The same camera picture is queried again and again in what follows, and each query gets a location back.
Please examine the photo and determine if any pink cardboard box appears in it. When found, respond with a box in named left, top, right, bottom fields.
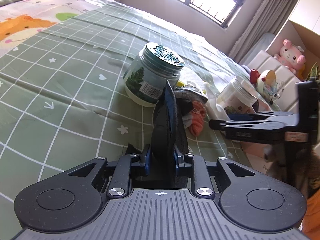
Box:
left=237, top=102, right=286, bottom=176

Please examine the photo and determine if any colourful toy figure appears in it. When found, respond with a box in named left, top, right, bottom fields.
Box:
left=250, top=69, right=284, bottom=105

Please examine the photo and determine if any clear jar with flower label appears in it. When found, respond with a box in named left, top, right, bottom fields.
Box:
left=217, top=76, right=259, bottom=114

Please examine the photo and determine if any cream padded headboard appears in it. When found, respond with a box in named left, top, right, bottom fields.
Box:
left=248, top=50, right=300, bottom=113

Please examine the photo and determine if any potted green plant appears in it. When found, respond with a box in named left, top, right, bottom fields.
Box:
left=306, top=63, right=320, bottom=84

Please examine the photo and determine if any pink plush toy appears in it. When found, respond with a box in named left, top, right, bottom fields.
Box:
left=274, top=39, right=306, bottom=75

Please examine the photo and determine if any yellow rimmed round lid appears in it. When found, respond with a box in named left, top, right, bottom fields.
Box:
left=176, top=80, right=198, bottom=88

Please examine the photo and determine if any green lidded glass jar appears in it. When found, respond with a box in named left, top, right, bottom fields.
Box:
left=123, top=42, right=185, bottom=107

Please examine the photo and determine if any green grid bed sheet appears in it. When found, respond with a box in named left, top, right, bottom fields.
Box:
left=1, top=0, right=245, bottom=239

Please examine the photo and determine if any right grey curtain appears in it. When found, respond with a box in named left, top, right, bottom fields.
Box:
left=228, top=0, right=298, bottom=62

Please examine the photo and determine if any cartoon print blanket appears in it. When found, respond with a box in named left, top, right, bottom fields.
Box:
left=1, top=0, right=105, bottom=55

